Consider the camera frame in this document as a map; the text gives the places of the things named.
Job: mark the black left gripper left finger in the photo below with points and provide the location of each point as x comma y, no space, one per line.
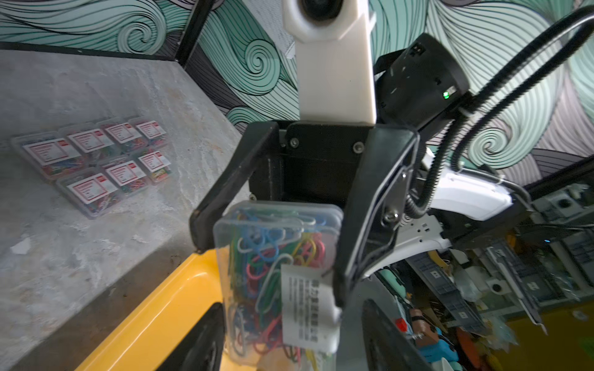
203,346

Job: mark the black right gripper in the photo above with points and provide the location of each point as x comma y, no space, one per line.
312,162

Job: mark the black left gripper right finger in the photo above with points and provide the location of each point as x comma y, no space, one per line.
385,345

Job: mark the paper clip box nine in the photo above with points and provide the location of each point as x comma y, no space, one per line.
275,261

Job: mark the paper clip box eight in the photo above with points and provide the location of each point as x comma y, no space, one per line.
154,163

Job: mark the paper clip box two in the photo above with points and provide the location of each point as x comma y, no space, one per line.
151,130

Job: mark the paper clip box four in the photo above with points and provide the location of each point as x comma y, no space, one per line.
125,173

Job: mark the paper clip box five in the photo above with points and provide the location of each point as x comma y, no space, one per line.
90,191

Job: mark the paper clip box one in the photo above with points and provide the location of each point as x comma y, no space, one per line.
124,134

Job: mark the paper clip box three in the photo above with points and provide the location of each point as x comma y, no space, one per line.
92,142

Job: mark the paper clip box eleven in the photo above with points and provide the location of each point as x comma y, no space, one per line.
52,155

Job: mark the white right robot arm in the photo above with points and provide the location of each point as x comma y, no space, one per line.
471,114

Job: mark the yellow plastic tray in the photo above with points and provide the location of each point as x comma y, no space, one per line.
156,327

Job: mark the black corner frame post right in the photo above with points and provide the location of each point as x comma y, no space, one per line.
196,22

